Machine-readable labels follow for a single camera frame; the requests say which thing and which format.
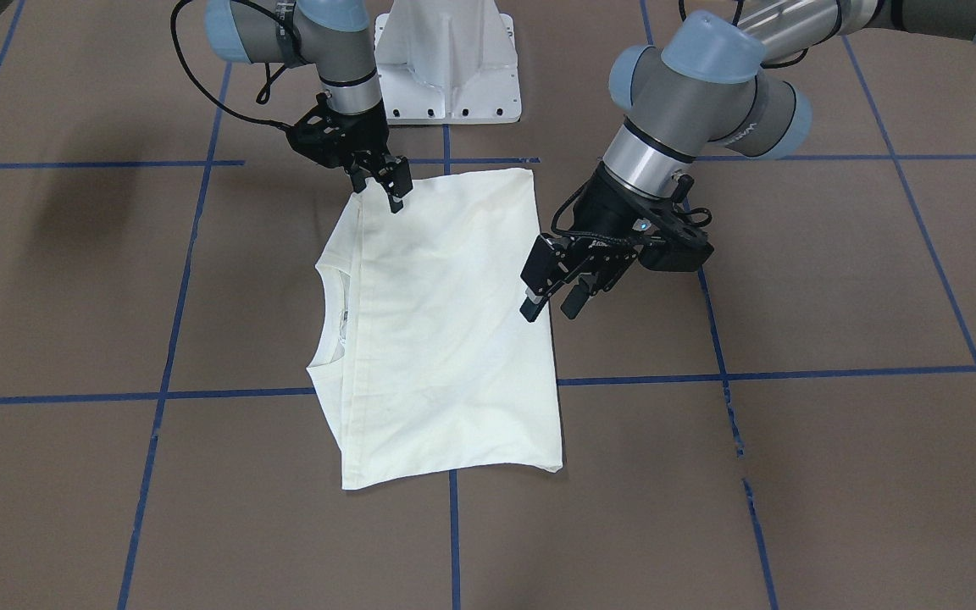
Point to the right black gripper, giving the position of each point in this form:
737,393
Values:
358,133

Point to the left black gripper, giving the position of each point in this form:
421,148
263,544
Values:
606,206

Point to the cream long-sleeve cat shirt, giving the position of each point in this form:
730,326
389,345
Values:
424,362

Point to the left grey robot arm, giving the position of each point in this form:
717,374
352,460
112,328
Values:
709,86

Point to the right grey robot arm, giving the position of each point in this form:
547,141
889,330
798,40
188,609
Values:
333,36

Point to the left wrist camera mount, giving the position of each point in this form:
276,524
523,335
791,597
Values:
679,247

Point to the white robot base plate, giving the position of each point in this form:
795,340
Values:
448,63

